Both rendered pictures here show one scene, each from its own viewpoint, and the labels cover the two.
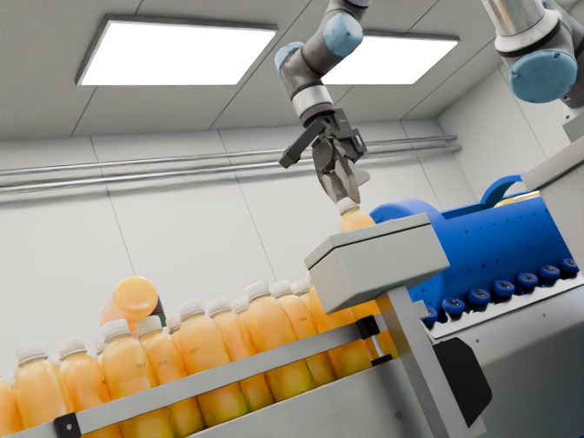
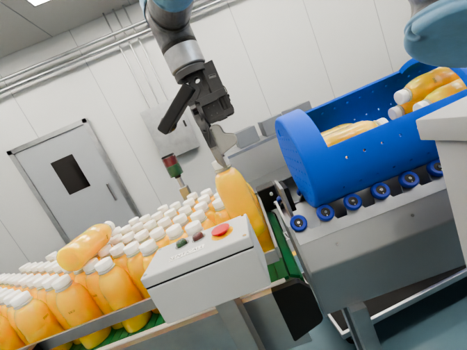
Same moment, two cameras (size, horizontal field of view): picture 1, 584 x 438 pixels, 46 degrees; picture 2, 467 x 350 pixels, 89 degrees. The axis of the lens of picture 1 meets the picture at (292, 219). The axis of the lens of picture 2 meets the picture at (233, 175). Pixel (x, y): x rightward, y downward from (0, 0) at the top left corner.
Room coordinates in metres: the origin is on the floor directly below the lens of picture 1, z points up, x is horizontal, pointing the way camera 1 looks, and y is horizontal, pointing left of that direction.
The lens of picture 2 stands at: (0.85, -0.44, 1.27)
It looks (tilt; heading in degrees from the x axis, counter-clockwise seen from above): 12 degrees down; 37
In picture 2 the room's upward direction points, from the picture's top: 24 degrees counter-clockwise
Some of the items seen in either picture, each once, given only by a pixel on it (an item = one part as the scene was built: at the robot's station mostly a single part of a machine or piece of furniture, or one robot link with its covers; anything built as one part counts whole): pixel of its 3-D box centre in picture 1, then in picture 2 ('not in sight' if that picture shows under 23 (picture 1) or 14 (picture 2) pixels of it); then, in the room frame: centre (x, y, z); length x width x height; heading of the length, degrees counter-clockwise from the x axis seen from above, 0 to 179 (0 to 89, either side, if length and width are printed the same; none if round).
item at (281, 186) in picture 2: not in sight; (287, 201); (1.47, -0.12, 0.99); 0.10 x 0.02 x 0.12; 32
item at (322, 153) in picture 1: (331, 139); (206, 97); (1.28, -0.13, 1.34); 0.09 x 0.08 x 0.12; 122
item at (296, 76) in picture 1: (300, 72); (168, 21); (1.28, -0.13, 1.50); 0.09 x 0.08 x 0.11; 51
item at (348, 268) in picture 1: (376, 262); (208, 264); (1.11, -0.10, 1.05); 0.20 x 0.10 x 0.10; 122
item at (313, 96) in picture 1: (312, 106); (185, 61); (1.28, -0.12, 1.42); 0.08 x 0.08 x 0.05
